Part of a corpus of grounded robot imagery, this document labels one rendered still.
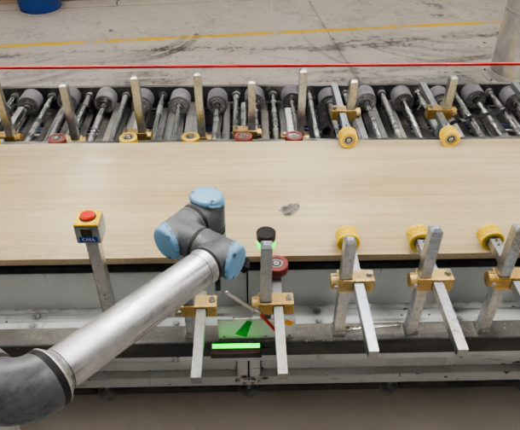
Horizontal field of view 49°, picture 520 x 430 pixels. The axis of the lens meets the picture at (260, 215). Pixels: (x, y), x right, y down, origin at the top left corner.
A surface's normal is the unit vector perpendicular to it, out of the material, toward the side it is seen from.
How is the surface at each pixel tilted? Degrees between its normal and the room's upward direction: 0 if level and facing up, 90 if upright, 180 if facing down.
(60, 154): 0
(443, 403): 0
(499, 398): 0
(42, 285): 90
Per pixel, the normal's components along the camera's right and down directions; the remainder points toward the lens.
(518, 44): -0.65, 0.47
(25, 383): 0.33, -0.36
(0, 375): 0.11, -0.70
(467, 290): 0.03, 0.63
